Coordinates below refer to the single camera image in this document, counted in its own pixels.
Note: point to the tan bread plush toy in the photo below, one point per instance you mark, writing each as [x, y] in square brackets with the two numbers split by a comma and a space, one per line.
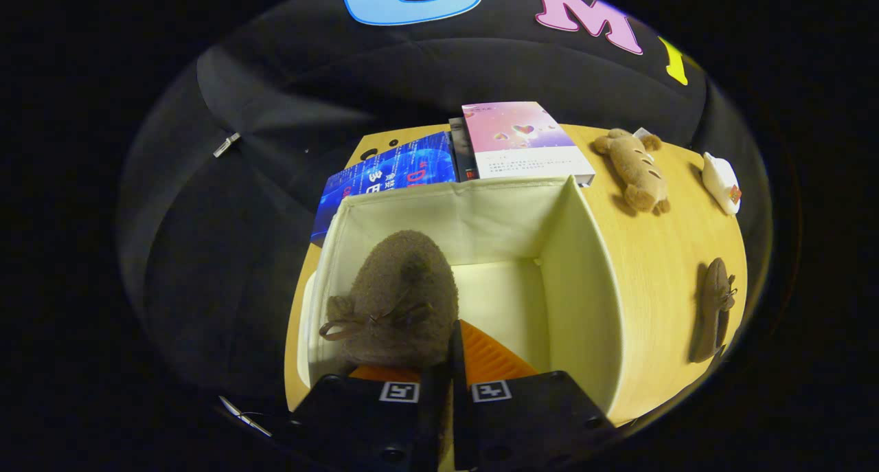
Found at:
[635, 170]

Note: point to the dark cover book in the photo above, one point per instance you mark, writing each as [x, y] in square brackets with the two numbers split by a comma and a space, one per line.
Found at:
[463, 156]

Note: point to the brown suede moccasin shoe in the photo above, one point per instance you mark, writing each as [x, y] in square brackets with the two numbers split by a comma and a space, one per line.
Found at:
[714, 307]
[405, 286]

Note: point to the silver metal clip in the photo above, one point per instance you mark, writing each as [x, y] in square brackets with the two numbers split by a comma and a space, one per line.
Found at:
[226, 145]

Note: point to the blue cover book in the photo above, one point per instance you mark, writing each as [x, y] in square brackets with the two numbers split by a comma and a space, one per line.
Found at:
[384, 173]

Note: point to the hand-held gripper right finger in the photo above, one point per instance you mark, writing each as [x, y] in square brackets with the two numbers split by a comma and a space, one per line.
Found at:
[535, 424]

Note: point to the pink cover book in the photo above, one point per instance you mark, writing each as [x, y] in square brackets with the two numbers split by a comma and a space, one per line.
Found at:
[522, 142]

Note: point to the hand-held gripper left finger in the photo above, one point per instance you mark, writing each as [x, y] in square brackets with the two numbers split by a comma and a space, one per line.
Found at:
[357, 424]

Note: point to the flat screen device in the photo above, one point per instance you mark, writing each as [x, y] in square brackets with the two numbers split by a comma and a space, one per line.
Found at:
[244, 417]

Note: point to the cream fabric storage box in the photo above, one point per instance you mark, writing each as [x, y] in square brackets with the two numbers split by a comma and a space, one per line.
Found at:
[584, 307]

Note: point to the white plush toy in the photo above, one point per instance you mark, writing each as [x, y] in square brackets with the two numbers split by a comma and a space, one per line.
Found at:
[720, 180]

